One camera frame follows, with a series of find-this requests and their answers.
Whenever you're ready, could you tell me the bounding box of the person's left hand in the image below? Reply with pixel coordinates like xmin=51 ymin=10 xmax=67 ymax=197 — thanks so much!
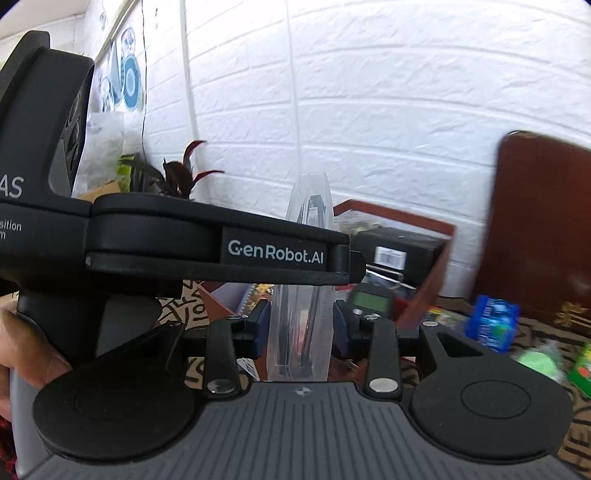
xmin=0 ymin=307 xmax=73 ymax=422

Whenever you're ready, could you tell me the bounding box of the black wall cable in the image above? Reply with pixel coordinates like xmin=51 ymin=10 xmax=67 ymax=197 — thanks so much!
xmin=139 ymin=0 xmax=151 ymax=155

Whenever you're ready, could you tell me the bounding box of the wall poster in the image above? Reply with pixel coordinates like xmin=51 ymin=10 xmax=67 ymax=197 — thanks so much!
xmin=95 ymin=25 xmax=147 ymax=114

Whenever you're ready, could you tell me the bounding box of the green packet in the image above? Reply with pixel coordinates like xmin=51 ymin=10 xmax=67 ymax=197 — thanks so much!
xmin=567 ymin=342 xmax=591 ymax=400

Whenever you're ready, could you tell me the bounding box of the blue packet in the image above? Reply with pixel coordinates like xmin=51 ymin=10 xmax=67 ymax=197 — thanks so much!
xmin=465 ymin=294 xmax=522 ymax=354

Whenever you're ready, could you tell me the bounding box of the white plastic bag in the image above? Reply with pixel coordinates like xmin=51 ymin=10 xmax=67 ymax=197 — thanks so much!
xmin=82 ymin=111 xmax=126 ymax=195

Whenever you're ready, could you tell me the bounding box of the black box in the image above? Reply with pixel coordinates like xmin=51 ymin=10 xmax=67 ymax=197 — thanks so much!
xmin=355 ymin=228 xmax=446 ymax=283

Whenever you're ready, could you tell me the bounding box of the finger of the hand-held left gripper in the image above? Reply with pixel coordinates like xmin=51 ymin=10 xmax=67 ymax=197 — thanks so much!
xmin=87 ymin=193 xmax=352 ymax=277
xmin=85 ymin=246 xmax=366 ymax=288

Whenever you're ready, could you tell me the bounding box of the clear plastic package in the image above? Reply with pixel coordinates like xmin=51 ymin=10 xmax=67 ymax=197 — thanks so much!
xmin=268 ymin=172 xmax=339 ymax=383

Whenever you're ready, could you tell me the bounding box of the grey calculator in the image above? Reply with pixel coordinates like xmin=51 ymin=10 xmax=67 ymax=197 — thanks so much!
xmin=351 ymin=283 xmax=397 ymax=320

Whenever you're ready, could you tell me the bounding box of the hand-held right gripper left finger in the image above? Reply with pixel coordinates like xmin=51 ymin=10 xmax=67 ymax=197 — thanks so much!
xmin=151 ymin=299 xmax=271 ymax=399

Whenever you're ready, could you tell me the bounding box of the brown wooden headboard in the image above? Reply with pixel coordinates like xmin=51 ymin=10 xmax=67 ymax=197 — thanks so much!
xmin=471 ymin=130 xmax=591 ymax=326

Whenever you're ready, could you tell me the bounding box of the red leaved potted plant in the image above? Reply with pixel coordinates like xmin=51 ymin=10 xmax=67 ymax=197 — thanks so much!
xmin=117 ymin=140 xmax=226 ymax=202

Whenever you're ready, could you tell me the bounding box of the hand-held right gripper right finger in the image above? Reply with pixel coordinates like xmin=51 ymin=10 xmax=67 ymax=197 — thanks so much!
xmin=334 ymin=299 xmax=486 ymax=399

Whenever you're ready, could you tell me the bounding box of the brown cardboard box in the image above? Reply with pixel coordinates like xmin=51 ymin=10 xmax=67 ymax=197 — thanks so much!
xmin=193 ymin=198 xmax=457 ymax=334

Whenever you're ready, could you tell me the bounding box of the light green soft item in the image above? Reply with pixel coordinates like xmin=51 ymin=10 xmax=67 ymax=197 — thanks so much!
xmin=516 ymin=342 xmax=563 ymax=385

